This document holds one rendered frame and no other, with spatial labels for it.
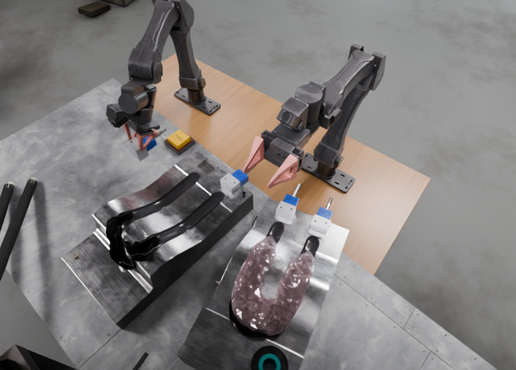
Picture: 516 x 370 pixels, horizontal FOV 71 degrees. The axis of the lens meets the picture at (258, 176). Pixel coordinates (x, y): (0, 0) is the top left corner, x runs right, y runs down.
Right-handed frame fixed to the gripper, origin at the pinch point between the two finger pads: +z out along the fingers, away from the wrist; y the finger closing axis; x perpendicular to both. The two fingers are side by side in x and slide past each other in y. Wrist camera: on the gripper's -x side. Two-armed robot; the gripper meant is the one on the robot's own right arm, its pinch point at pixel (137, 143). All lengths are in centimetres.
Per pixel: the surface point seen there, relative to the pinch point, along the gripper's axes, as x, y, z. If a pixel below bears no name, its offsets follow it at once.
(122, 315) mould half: -27, 36, 23
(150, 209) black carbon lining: -7.2, 18.4, 9.5
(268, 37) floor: 206, -101, 4
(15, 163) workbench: -19, -38, 27
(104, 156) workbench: 1.5, -17.3, 16.3
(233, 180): 11.7, 30.0, -2.9
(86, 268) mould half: -25.8, 18.2, 22.7
